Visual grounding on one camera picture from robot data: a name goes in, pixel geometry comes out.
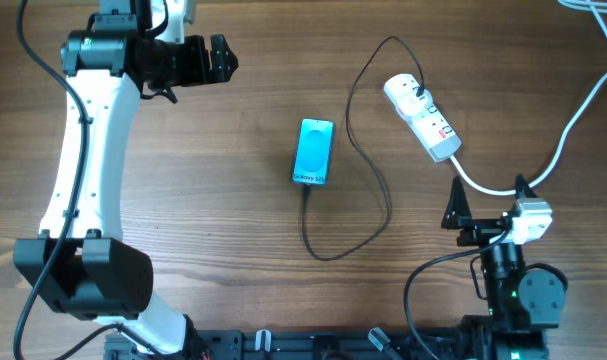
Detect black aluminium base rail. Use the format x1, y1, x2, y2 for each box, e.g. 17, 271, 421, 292
103, 327, 549, 360

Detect black USB charging cable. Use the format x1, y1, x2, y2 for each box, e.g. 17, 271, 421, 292
300, 35, 427, 262

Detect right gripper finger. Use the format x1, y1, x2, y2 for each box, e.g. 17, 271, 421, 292
514, 174, 537, 199
441, 176, 472, 230

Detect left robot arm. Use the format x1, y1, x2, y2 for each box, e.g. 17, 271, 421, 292
13, 1, 238, 359

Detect white cables at corner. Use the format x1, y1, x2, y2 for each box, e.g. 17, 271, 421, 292
556, 0, 607, 16

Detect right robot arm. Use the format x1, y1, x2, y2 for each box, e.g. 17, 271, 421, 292
441, 176, 569, 359

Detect white power strip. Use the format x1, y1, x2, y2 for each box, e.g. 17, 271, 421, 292
384, 74, 462, 162

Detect white power strip cord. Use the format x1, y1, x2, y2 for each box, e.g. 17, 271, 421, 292
449, 0, 607, 197

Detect Galaxy smartphone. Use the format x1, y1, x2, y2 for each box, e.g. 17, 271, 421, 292
292, 118, 335, 186

